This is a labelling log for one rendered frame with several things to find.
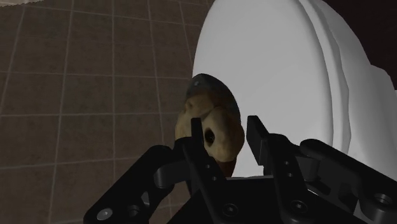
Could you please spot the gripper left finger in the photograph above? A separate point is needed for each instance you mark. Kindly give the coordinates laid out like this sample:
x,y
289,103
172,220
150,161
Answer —
x,y
198,161

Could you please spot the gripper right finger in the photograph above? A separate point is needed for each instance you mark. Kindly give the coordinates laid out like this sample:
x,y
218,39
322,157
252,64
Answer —
x,y
325,173

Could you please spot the tan turtle figure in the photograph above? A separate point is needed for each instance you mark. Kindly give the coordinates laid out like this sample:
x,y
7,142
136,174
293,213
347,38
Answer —
x,y
221,130

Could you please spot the white toilet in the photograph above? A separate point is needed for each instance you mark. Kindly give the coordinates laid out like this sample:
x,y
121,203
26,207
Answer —
x,y
273,83

